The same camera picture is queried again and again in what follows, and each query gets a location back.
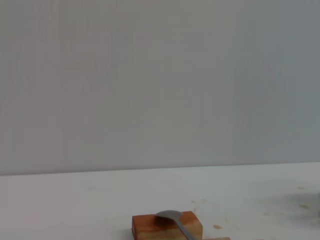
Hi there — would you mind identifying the orange stained wooden block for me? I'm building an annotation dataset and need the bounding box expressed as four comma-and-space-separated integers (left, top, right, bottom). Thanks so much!
131, 210, 203, 240

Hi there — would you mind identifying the blue handled metal spoon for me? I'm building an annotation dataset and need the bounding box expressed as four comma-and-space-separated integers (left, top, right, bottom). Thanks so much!
154, 209, 201, 240

